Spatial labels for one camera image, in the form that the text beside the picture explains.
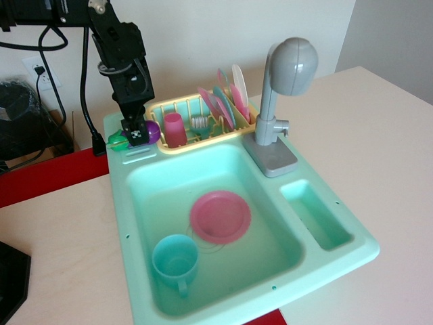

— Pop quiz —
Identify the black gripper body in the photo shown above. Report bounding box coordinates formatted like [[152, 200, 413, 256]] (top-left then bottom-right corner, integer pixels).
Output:
[[88, 1, 154, 119]]

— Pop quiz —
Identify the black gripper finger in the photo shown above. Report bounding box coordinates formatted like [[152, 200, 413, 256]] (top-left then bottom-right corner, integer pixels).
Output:
[[121, 119, 144, 146], [136, 115, 150, 144]]

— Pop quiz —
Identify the purple toy eggplant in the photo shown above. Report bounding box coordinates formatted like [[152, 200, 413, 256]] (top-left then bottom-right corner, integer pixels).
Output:
[[107, 121, 161, 151]]

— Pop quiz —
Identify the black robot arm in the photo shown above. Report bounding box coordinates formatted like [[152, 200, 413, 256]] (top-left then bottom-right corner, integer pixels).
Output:
[[1, 1, 154, 146]]

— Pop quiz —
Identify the pink plate in rack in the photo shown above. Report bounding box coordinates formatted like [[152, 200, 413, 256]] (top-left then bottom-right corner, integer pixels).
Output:
[[197, 87, 227, 123], [229, 83, 250, 123]]

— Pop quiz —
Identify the teal plate in rack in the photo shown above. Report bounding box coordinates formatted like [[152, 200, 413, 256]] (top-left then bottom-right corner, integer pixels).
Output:
[[212, 86, 236, 130]]

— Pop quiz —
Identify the light pink small plate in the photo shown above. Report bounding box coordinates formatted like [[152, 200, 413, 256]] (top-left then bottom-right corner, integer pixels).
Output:
[[217, 68, 230, 89]]

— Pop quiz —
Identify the pink rear plate in rack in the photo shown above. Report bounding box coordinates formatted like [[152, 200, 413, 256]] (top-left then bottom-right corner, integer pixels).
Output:
[[229, 83, 250, 123]]

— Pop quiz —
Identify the pink toy plate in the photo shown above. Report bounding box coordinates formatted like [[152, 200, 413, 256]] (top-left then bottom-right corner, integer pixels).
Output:
[[189, 190, 252, 244]]

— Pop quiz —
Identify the white plate in rack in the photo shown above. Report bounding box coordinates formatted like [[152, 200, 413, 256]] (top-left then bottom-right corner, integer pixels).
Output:
[[231, 64, 249, 107]]

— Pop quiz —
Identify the pink toy cup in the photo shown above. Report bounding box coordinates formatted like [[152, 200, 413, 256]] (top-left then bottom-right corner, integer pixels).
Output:
[[164, 112, 187, 148]]

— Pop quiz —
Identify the yellow dish rack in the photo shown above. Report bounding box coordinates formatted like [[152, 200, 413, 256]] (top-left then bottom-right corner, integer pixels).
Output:
[[145, 87, 258, 154]]

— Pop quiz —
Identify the black bag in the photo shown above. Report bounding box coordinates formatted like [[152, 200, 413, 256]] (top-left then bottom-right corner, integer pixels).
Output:
[[1, 80, 73, 160]]

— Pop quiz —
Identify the mint green toy sink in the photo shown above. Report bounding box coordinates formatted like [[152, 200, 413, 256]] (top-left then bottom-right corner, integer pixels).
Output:
[[107, 115, 380, 324]]

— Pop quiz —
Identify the blue toy cup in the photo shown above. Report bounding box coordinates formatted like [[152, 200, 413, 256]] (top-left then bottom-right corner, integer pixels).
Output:
[[152, 234, 199, 298]]

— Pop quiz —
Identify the grey toy faucet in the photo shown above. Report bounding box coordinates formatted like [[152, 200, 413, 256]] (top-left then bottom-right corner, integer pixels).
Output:
[[242, 37, 319, 178]]

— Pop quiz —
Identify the black base corner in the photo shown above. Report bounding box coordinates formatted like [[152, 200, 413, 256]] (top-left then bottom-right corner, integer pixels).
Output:
[[1, 242, 31, 324]]

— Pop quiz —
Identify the black gooseneck cable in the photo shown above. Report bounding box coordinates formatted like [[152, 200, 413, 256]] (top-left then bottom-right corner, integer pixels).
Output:
[[79, 26, 107, 157]]

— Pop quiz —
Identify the white wall outlet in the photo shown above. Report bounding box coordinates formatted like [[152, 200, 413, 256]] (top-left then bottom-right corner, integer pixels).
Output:
[[22, 56, 62, 91]]

